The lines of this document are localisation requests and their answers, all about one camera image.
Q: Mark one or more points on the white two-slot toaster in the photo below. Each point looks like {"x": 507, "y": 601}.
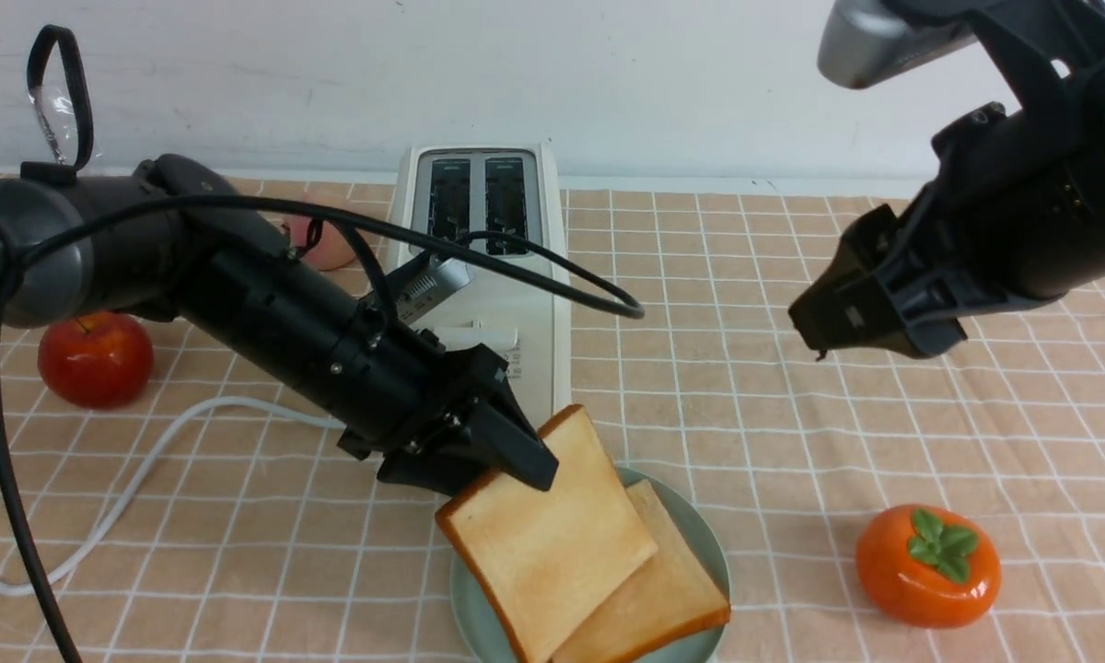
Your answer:
{"x": 445, "y": 191}

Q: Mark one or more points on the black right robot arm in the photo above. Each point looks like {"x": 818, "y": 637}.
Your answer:
{"x": 1014, "y": 218}

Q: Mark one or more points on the beige checked tablecloth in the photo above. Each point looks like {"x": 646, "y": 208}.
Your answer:
{"x": 256, "y": 540}

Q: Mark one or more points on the light blue round plate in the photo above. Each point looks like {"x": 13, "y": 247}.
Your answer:
{"x": 485, "y": 637}

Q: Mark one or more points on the pink peach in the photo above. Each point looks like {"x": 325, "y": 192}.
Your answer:
{"x": 330, "y": 252}

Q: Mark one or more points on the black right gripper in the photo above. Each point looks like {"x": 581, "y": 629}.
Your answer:
{"x": 899, "y": 288}

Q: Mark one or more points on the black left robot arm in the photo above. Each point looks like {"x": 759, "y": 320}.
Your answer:
{"x": 229, "y": 272}

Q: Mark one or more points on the red apple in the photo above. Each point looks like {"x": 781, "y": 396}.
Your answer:
{"x": 101, "y": 361}

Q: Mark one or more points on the orange persimmon with green leaves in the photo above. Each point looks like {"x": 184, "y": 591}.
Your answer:
{"x": 928, "y": 567}

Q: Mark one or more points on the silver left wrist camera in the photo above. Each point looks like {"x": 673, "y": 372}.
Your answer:
{"x": 425, "y": 282}

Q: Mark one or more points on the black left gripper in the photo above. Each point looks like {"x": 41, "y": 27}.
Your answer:
{"x": 456, "y": 428}

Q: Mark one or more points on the toast slice taken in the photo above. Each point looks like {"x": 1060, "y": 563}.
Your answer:
{"x": 658, "y": 600}
{"x": 546, "y": 560}

